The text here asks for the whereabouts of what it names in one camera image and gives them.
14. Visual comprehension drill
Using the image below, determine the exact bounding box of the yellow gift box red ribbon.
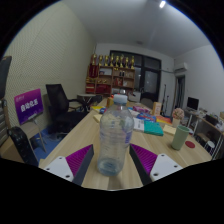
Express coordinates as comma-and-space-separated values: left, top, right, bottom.
105, 96, 116, 108

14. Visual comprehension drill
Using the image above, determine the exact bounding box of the black tripod stand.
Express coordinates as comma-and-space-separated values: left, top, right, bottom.
161, 83, 169, 108

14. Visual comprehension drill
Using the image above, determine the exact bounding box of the teal book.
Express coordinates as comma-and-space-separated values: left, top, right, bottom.
143, 120, 165, 137

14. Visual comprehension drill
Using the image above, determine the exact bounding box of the potted flower bouquet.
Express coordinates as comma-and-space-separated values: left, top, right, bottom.
171, 107, 185, 128

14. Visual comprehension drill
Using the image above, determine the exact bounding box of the pale green cup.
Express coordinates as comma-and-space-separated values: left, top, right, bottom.
171, 124, 191, 151

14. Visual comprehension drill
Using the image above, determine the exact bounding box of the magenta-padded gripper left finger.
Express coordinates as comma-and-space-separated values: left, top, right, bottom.
43, 143, 95, 187

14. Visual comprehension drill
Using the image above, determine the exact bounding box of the striped chair with black armrest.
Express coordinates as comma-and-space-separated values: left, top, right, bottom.
0, 55, 39, 167

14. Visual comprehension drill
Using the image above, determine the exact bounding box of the standing tan card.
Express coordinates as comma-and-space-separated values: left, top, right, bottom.
152, 101, 163, 117

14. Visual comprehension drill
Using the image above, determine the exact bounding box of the black office chair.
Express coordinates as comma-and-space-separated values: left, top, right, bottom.
45, 83, 89, 134

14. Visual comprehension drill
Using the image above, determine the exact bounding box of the clear plastic water bottle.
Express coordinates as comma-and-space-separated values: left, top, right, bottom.
96, 94, 135, 177

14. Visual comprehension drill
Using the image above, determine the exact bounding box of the blue patterned book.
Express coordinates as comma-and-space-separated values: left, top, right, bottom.
136, 112, 157, 123

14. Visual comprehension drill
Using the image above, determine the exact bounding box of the pink box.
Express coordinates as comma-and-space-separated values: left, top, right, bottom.
132, 105, 153, 114

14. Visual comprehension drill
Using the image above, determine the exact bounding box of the white wall air conditioner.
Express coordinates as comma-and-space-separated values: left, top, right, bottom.
173, 62, 189, 75

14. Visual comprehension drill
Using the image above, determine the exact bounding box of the purple sign on stand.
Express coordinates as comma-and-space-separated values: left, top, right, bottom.
13, 88, 48, 153

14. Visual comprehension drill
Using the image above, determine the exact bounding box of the cluttered wooden side desk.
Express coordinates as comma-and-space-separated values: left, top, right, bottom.
184, 108, 224, 161

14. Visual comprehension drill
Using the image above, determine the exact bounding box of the white booklet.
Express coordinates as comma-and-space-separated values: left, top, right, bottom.
132, 117, 146, 133

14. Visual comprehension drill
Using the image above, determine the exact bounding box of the white round stool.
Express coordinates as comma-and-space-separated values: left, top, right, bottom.
203, 140, 218, 157

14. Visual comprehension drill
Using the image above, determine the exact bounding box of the orange book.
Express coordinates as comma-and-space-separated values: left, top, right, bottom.
155, 114, 173, 125

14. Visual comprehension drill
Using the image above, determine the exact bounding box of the small round white table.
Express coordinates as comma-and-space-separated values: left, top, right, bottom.
76, 93, 101, 109

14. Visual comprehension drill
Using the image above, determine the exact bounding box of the black glass double door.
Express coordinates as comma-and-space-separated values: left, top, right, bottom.
109, 49, 162, 103

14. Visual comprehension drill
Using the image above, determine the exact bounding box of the black computer monitor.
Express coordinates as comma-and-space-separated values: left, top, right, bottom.
186, 96, 200, 112

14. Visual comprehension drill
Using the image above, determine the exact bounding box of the wooden shelf unit with trophies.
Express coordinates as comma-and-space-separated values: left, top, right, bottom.
85, 53, 136, 98

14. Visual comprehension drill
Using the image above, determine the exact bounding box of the tan notebook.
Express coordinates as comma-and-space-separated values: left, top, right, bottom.
162, 124, 178, 136
92, 113, 103, 124

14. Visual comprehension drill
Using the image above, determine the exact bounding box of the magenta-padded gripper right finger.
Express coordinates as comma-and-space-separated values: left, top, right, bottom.
129, 143, 184, 186

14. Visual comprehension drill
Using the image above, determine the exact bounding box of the grey chair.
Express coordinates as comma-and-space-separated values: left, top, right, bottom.
139, 97, 154, 109

